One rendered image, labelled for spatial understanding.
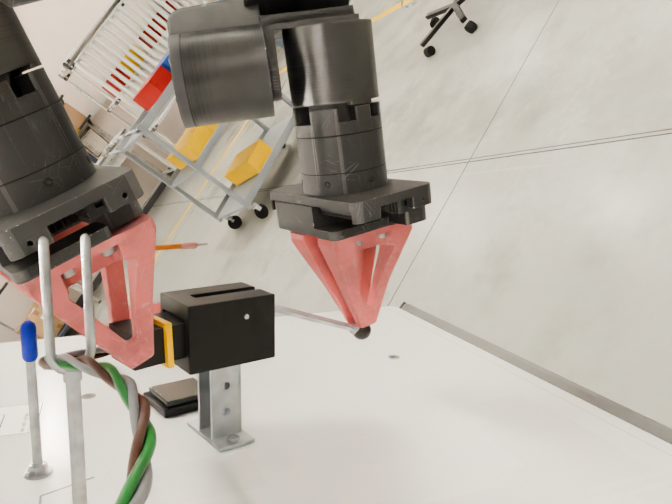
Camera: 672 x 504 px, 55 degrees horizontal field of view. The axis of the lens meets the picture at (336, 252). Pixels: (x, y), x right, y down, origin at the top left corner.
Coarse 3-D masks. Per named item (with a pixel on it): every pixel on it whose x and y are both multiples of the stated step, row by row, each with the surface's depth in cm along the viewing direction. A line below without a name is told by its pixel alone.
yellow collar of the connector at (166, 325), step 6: (156, 318) 36; (156, 324) 36; (162, 324) 35; (168, 324) 35; (168, 330) 35; (168, 336) 35; (168, 342) 35; (168, 348) 35; (168, 354) 35; (168, 360) 35; (168, 366) 35
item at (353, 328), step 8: (280, 312) 41; (288, 312) 42; (296, 312) 42; (304, 312) 42; (312, 320) 43; (320, 320) 43; (328, 320) 44; (336, 320) 44; (344, 328) 45; (352, 328) 45
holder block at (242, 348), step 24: (192, 288) 40; (216, 288) 40; (240, 288) 40; (192, 312) 35; (216, 312) 36; (240, 312) 37; (264, 312) 38; (192, 336) 36; (216, 336) 37; (240, 336) 37; (264, 336) 38; (192, 360) 36; (216, 360) 37; (240, 360) 38
